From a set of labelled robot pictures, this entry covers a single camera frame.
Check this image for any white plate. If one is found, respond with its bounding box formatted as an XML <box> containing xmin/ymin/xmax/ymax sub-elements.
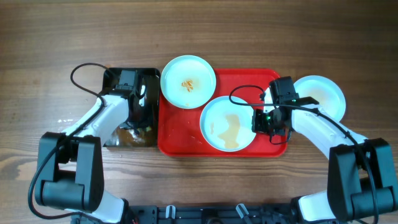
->
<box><xmin>160</xmin><ymin>55</ymin><xmax>217</xmax><ymax>109</ymax></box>
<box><xmin>294</xmin><ymin>75</ymin><xmax>346</xmax><ymax>121</ymax></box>
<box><xmin>200</xmin><ymin>96</ymin><xmax>256</xmax><ymax>152</ymax></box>

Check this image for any green and yellow sponge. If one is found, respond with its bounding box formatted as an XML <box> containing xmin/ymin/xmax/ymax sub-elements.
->
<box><xmin>136</xmin><ymin>125</ymin><xmax>153</xmax><ymax>134</ymax></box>

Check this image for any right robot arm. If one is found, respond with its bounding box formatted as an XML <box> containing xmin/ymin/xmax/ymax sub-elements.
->
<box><xmin>252</xmin><ymin>96</ymin><xmax>397</xmax><ymax>223</ymax></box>

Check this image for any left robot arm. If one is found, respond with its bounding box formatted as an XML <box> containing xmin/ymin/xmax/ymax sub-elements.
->
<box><xmin>27</xmin><ymin>91</ymin><xmax>159</xmax><ymax>223</ymax></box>

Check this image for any black water tray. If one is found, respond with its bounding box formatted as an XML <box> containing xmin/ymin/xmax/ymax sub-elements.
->
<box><xmin>101</xmin><ymin>68</ymin><xmax>160</xmax><ymax>147</ymax></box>

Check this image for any red plastic serving tray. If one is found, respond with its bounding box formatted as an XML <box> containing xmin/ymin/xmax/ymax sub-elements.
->
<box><xmin>157</xmin><ymin>68</ymin><xmax>287</xmax><ymax>157</ymax></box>

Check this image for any right black cable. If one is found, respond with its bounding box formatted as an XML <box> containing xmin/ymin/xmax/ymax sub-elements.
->
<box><xmin>228</xmin><ymin>84</ymin><xmax>381</xmax><ymax>224</ymax></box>

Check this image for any black cable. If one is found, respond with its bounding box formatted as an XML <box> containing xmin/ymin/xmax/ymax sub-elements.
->
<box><xmin>27</xmin><ymin>62</ymin><xmax>121</xmax><ymax>221</ymax></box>
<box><xmin>228</xmin><ymin>84</ymin><xmax>381</xmax><ymax>224</ymax></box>

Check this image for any left black cable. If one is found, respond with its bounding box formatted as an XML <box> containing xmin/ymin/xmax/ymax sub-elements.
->
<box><xmin>27</xmin><ymin>62</ymin><xmax>121</xmax><ymax>221</ymax></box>

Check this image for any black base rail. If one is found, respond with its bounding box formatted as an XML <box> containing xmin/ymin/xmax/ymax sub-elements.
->
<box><xmin>130</xmin><ymin>203</ymin><xmax>290</xmax><ymax>224</ymax></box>

